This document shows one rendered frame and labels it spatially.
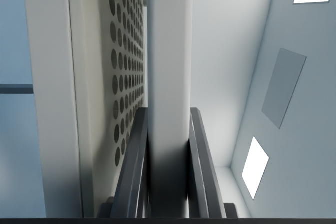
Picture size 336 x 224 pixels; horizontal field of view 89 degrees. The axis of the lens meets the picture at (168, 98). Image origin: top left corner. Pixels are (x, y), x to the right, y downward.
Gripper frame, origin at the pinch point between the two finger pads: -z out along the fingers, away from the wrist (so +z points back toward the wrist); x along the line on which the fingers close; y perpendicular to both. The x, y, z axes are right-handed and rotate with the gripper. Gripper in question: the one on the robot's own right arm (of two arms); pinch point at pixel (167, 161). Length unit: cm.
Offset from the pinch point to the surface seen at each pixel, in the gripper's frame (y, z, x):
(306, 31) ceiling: 69, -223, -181
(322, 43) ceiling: 72, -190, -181
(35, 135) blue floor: 105, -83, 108
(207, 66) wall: 166, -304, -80
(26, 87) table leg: 45, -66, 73
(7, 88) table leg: 45, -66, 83
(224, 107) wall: 262, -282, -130
